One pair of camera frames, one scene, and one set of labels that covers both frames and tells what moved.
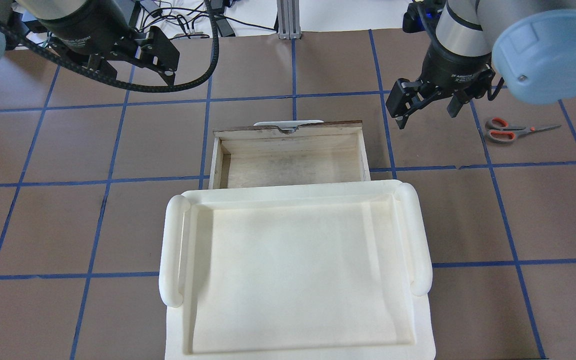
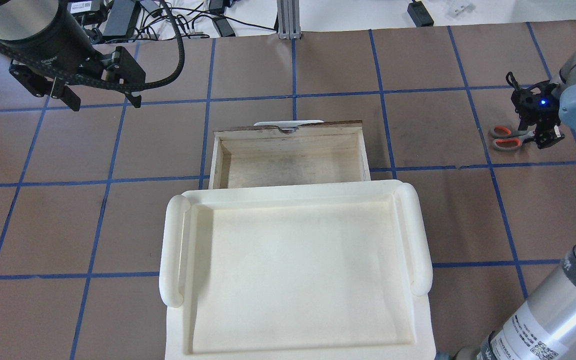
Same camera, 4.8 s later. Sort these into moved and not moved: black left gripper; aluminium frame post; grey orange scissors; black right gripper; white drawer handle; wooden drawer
Moved: grey orange scissors; black left gripper; black right gripper
Not moved: white drawer handle; wooden drawer; aluminium frame post
